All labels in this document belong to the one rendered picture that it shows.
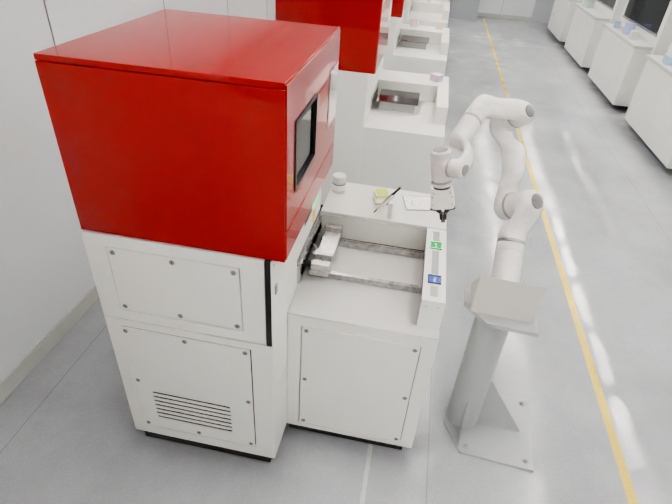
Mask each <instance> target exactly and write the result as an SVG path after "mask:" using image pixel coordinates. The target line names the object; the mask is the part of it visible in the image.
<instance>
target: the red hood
mask: <svg viewBox="0 0 672 504"><path fill-rule="evenodd" d="M340 31H341V30H340V27H335V26H326V25H316V24H306V23H297V22H287V21H278V20H268V19H258V18H249V17H239V16H229V15H220V14H210V13H200V12H191V11H181V10H172V9H164V10H161V11H158V12H155V13H152V14H149V15H146V16H143V17H140V18H137V19H134V20H131V21H128V22H125V23H122V24H119V25H116V26H113V27H110V28H107V29H104V30H101V31H98V32H95V33H92V34H89V35H86V36H83V37H80V38H77V39H74V40H71V41H68V42H65V43H62V44H59V45H56V46H53V47H50V48H47V49H44V50H41V51H38V52H35V53H33V55H34V59H35V65H36V68H37V72H38V75H39V79H40V82H41V86H42V90H43V93H44V97H45V100H46V104H47V108H48V111H49V115H50V118H51V122H52V126H53V129H54V133H55V136H56V140H57V143H58V147H59V151H60V154H61V158H62V161H63V165H64V169H65V172H66V176H67V179H68V183H69V187H70V190H71V194H72V197H73V201H74V205H75V208H76V212H77V215H78V219H79V222H80V226H81V229H84V230H90V231H96V232H102V233H108V234H114V235H120V236H126V237H132V238H139V239H145V240H151V241H157V242H163V243H169V244H175V245H181V246H187V247H193V248H200V249H206V250H212V251H218V252H224V253H230V254H236V255H242V256H248V257H254V258H261V259H267V260H272V261H278V262H284V263H285V261H286V260H287V258H288V256H289V254H290V252H291V250H292V248H293V245H294V243H295V241H296V239H297V237H298V235H299V233H300V231H301V229H302V226H303V224H304V222H305V220H306V218H307V216H308V214H309V212H310V210H311V208H312V205H313V203H314V201H315V199H316V197H317V195H318V193H319V191H320V189H321V186H322V184H323V182H324V180H325V178H326V176H327V174H328V172H329V170H330V167H331V165H332V163H333V147H334V142H333V141H334V130H335V114H336V97H337V81H338V64H339V48H340Z"/></svg>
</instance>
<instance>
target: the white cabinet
mask: <svg viewBox="0 0 672 504"><path fill-rule="evenodd" d="M437 344H438V340H434V339H429V338H423V337H417V336H412V335H406V334H401V333H395V332H389V331H384V330H378V329H372V328H367V327H361V326H355V325H350V324H344V323H338V322H333V321H327V320H321V319H316V318H310V317H304V316H299V315H293V314H287V423H289V427H292V428H297V429H302V430H306V431H311V432H316V433H321V434H326V435H331V436H336V437H340V438H345V439H350V440H355V441H360V442H365V443H370V444H375V445H379V446H384V447H389V448H394V449H399V450H402V447H407V448H412V444H413V440H414V436H415V432H416V428H417V424H418V420H419V416H420V412H421V408H422V404H423V400H424V396H425V392H426V388H427V384H428V380H429V376H430V372H431V368H432V364H433V360H434V356H435V352H436V348H437Z"/></svg>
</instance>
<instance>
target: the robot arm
mask: <svg viewBox="0 0 672 504"><path fill-rule="evenodd" d="M534 115H535V110H534V107H533V106H532V105H531V104H530V103H529V102H527V101H524V100H521V99H514V98H498V97H494V96H491V95H487V94H482V95H479V96H477V97H476V98H475V99H474V100H473V101H472V103H471V104H470V106H469V107H468V108H467V110H466V111H465V113H464V114H463V116H462V117H461V119H460V120H459V122H458V123H457V125H456V126H455V128H454V129H453V131H452V132H451V134H450V136H449V143H450V145H451V146H453V147H454V148H456V149H458V150H460V151H461V152H463V153H462V155H461V157H460V158H459V159H454V158H452V155H451V149H450V148H448V147H436V148H433V149H432V150H431V151H430V157H431V179H432V181H431V184H432V187H431V193H430V205H431V207H430V210H434V211H436V212H437V213H439V217H440V220H441V223H442V222H445V220H447V217H446V214H447V213H448V212H449V211H450V210H453V209H455V199H454V190H453V186H452V178H457V179H461V178H463V177H464V176H465V175H466V174H467V173H468V171H469V170H470V168H471V166H472V164H473V162H474V150H473V147H472V145H471V143H470V141H471V140H472V138H473V137H474V135H475V134H476V132H477V131H478V129H479V128H480V127H481V125H482V124H483V122H484V120H485V119H491V120H490V124H489V130H490V134H491V136H492V137H493V138H494V139H495V141H496V142H497V143H498V145H499V147H500V150H501V156H502V176H501V180H500V184H499V187H498V190H497V193H496V196H495V200H494V211H495V214H496V215H497V217H498V218H500V219H502V220H505V221H508V222H507V223H506V224H505V225H504V226H503V227H502V228H501V229H500V231H499V233H498V237H497V242H496V248H495V255H494V261H493V267H492V273H491V277H492V278H498V279H503V280H508V281H514V282H519V283H524V281H525V280H524V278H523V279H521V271H522V264H523V258H524V251H525V245H526V238H527V234H528V232H529V231H530V229H531V228H532V227H533V226H534V224H535V223H536V222H537V220H538V219H539V217H540V215H541V213H542V211H543V205H544V203H543V198H542V196H541V194H540V193H539V192H537V191H536V190H532V189H527V190H521V191H518V187H519V184H520V182H521V180H522V178H523V176H524V173H525V168H526V156H525V148H524V146H523V144H522V143H521V142H519V141H518V140H516V139H515V137H514V135H513V132H514V130H515V129H517V128H520V127H522V126H525V125H527V124H528V123H530V122H531V121H532V119H533V118H534ZM443 209H444V212H442V210H443Z"/></svg>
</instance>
